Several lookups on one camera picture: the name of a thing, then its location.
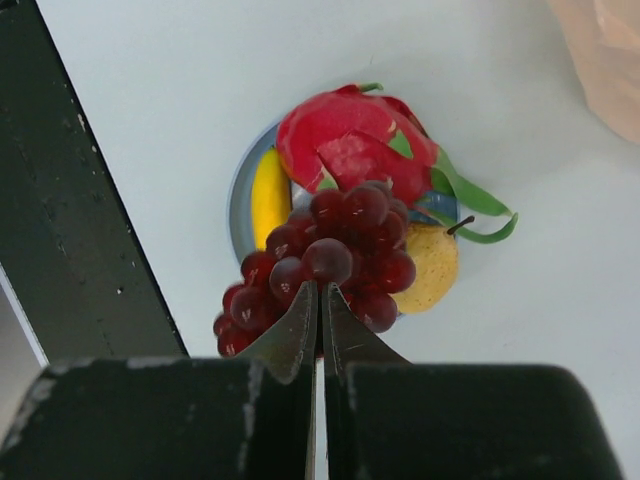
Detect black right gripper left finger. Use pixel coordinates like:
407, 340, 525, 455
1, 282, 318, 479

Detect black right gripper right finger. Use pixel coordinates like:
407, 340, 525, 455
322, 285, 623, 479

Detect yellow fake lemon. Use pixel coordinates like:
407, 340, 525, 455
392, 215, 475, 314

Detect dark red fake grapes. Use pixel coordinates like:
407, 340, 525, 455
213, 181, 416, 357

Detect yellow fake banana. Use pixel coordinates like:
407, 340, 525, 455
251, 148, 292, 250

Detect red fake dragon fruit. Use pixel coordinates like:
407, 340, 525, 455
275, 83, 518, 244

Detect translucent orange plastic bag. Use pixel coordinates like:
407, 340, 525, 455
548, 0, 639, 144

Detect blue plate with bear print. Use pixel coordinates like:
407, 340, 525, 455
226, 120, 460, 264

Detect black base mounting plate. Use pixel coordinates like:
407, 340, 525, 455
1, 1, 186, 362

